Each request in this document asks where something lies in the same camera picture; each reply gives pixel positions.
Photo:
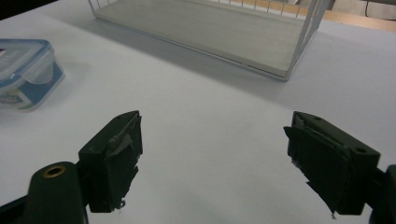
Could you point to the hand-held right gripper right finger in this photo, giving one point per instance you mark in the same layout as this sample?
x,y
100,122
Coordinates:
x,y
336,165

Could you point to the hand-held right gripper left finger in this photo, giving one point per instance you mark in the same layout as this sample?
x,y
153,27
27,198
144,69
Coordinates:
x,y
106,161

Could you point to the clear blue-lidded food container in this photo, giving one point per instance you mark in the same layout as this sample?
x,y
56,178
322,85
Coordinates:
x,y
23,73

